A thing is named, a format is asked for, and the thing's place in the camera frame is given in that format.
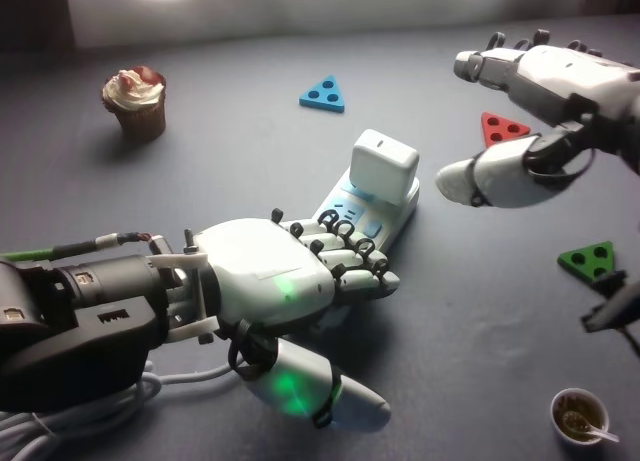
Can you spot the white plug adapter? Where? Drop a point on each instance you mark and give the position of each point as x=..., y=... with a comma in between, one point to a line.
x=382, y=171

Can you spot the small white bowl of soup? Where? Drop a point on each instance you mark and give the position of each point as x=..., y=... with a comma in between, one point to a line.
x=580, y=416

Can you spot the small white spoon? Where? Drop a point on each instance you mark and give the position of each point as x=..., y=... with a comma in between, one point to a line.
x=600, y=435

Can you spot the brown board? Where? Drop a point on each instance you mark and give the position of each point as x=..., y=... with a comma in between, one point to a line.
x=30, y=11

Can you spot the green triangle block with holes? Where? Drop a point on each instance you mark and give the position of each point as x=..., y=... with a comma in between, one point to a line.
x=590, y=268

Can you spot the grey table cloth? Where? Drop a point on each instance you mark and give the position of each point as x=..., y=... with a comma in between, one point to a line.
x=250, y=146

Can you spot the blue triangle block with holes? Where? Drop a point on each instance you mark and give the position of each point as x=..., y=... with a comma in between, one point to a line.
x=325, y=102

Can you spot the chocolate cupcake with cream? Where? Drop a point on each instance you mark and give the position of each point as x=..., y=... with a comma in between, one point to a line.
x=137, y=106

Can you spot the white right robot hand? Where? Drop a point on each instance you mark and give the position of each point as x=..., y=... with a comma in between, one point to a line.
x=565, y=76

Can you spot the white power strip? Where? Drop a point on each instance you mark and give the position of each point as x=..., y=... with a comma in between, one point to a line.
x=390, y=221

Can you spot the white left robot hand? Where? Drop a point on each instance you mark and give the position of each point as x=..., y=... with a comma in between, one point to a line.
x=260, y=271

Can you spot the red triangle block with holes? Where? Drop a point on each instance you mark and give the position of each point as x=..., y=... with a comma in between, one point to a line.
x=492, y=130

